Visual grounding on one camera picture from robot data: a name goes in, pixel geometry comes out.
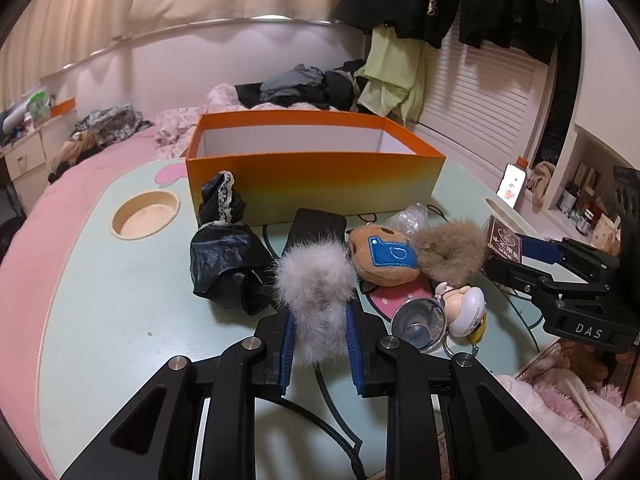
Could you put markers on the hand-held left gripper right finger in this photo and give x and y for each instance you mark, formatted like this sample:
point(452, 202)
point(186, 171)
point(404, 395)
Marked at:
point(356, 355)

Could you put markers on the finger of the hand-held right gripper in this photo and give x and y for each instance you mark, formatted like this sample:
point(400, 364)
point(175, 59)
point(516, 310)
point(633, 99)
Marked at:
point(537, 250)
point(520, 275)

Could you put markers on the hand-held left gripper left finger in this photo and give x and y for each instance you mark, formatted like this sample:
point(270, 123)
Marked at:
point(286, 350)

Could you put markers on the small brown carton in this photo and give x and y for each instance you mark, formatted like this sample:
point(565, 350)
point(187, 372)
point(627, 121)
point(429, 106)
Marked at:
point(505, 240)

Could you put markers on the grey fur pompom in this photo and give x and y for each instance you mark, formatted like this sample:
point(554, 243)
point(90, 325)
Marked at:
point(315, 290)

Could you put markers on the orange cardboard box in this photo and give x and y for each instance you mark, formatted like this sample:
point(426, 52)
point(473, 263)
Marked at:
point(310, 180)

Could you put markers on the cluttered shelf items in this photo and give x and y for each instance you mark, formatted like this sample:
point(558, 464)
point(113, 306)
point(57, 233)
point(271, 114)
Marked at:
point(590, 210)

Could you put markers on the beige plush cloth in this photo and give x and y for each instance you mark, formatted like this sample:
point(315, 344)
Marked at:
point(542, 182)

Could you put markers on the clear glass cup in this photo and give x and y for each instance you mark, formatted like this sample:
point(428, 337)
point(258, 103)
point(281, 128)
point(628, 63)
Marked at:
point(417, 325)

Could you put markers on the smartphone with lit screen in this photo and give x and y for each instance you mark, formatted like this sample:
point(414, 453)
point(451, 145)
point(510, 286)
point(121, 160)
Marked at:
point(512, 185)

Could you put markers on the brown fur pompom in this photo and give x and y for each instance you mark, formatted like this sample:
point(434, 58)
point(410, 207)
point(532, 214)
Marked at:
point(450, 250)

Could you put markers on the brown bear plush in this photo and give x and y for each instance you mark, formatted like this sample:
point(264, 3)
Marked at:
point(370, 260)

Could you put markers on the pink fluffy blanket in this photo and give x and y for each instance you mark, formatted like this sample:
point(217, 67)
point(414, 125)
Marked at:
point(550, 420)

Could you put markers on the black lace cloth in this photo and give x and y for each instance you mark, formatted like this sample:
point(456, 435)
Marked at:
point(225, 255)

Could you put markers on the clear plastic bag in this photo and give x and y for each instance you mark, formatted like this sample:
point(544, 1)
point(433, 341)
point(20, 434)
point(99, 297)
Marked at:
point(410, 217)

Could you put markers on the white window blind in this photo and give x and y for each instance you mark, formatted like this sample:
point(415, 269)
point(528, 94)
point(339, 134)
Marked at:
point(480, 110)

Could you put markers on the light green garment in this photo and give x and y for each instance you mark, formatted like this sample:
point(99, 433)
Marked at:
point(395, 75)

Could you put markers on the pink floral blanket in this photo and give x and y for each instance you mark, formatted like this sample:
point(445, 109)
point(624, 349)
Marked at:
point(175, 125)

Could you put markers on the pile of dark clothes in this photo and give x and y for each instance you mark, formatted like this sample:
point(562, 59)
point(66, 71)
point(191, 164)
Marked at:
point(300, 85)

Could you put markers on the tan and black garment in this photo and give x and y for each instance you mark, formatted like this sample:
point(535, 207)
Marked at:
point(75, 155)

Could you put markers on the grey patterned cloth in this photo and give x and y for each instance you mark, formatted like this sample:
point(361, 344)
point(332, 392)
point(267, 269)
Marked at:
point(110, 122)

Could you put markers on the white nightstand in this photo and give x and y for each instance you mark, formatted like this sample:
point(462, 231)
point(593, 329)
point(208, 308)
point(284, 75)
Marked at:
point(25, 160)

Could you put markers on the orange and white box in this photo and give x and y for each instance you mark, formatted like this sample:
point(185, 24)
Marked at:
point(62, 105)

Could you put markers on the green plastic bag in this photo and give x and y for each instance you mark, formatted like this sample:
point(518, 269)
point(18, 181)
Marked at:
point(39, 105)

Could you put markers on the curved metal rail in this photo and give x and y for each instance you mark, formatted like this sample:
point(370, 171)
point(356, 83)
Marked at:
point(200, 30)

